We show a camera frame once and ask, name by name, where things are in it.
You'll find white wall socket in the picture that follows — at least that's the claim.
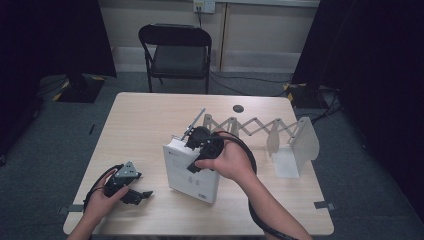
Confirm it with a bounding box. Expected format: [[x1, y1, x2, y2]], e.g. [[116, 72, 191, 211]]
[[193, 0, 217, 15]]

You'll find white book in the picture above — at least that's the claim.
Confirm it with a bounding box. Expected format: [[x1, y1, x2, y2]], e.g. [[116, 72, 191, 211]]
[[162, 134, 222, 205]]

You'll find person's left hand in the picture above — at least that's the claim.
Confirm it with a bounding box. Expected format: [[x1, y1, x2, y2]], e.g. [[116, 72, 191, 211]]
[[84, 167, 131, 221]]

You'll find person's right hand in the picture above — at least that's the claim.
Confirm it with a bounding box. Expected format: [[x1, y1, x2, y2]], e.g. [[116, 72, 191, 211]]
[[194, 139, 258, 187]]

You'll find black plugged power cable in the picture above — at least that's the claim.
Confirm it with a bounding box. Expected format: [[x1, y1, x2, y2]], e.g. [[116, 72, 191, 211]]
[[195, 5, 204, 29]]

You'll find black folding chair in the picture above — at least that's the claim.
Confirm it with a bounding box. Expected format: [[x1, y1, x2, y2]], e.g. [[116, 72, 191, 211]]
[[138, 23, 213, 95]]

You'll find black curtain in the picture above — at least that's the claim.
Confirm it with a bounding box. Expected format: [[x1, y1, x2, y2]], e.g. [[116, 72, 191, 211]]
[[292, 0, 424, 221], [0, 0, 118, 101]]

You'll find black stand base yellow tape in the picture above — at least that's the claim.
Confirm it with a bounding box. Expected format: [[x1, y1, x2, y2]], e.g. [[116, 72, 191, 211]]
[[282, 82, 334, 110], [52, 73, 107, 104]]

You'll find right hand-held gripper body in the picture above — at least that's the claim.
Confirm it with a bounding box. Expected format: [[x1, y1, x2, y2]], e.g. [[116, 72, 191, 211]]
[[181, 107, 225, 175]]

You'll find white expandable metal book rack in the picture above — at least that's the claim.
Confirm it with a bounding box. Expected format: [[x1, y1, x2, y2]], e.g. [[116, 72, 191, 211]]
[[202, 113, 321, 180]]

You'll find grey tape strip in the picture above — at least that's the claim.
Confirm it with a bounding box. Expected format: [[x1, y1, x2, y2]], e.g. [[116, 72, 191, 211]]
[[313, 200, 336, 212], [57, 203, 85, 215]]

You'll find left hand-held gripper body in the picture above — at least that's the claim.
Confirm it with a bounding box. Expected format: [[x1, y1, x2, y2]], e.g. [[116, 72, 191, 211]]
[[103, 161, 143, 202]]

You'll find black floor cable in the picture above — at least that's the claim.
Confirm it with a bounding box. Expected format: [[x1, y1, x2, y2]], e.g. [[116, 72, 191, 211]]
[[208, 69, 295, 98]]

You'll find bundle of black floor cables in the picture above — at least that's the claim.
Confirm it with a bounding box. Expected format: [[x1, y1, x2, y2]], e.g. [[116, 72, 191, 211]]
[[309, 85, 345, 126]]

